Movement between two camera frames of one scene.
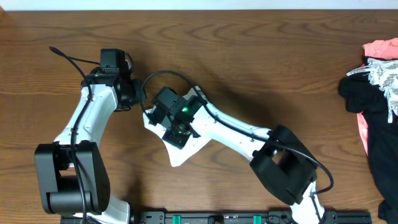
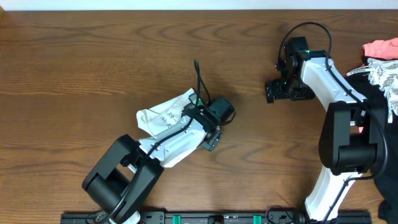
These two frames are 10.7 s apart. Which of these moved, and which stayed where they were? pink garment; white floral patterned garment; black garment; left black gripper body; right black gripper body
Moved: right black gripper body; left black gripper body
Stayed: black garment; white floral patterned garment; pink garment
